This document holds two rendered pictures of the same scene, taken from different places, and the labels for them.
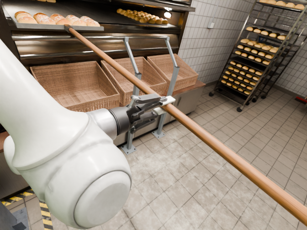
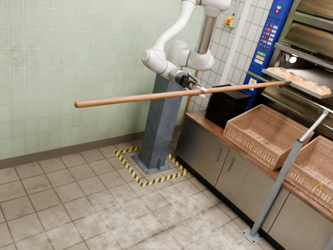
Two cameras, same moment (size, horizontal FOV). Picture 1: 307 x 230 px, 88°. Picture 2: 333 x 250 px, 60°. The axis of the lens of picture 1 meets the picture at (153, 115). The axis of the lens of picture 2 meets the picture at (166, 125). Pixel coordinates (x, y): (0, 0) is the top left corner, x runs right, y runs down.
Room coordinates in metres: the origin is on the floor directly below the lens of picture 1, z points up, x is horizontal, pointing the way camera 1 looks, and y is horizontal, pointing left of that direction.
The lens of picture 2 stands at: (0.39, -1.67, 1.77)
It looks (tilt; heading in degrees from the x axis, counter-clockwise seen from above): 28 degrees down; 93
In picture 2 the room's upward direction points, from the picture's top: 14 degrees clockwise
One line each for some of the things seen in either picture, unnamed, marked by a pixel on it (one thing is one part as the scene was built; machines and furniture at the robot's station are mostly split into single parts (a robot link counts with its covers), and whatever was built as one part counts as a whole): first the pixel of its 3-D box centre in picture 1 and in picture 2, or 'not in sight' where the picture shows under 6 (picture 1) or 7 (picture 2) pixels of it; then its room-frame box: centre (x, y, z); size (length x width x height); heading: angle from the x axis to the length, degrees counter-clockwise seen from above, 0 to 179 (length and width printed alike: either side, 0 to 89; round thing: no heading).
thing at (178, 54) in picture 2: not in sight; (178, 53); (0.22, 0.82, 1.17); 0.18 x 0.16 x 0.22; 178
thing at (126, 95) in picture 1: (134, 78); (332, 174); (1.59, 0.29, 0.72); 0.56 x 0.49 x 0.28; 139
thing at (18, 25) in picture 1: (58, 21); (300, 81); (1.28, 0.86, 1.19); 0.55 x 0.36 x 0.03; 137
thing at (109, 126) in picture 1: (101, 126); (177, 76); (0.29, 0.13, 1.20); 0.09 x 0.06 x 0.09; 48
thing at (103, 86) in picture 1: (78, 88); (266, 133); (1.15, 0.69, 0.72); 0.56 x 0.49 x 0.28; 138
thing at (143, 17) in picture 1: (142, 16); not in sight; (2.49, 0.44, 1.21); 0.61 x 0.48 x 0.06; 48
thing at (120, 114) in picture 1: (125, 118); (184, 80); (0.34, 0.08, 1.20); 0.09 x 0.07 x 0.08; 138
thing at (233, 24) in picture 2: not in sight; (231, 21); (0.61, 1.47, 1.46); 0.10 x 0.07 x 0.10; 138
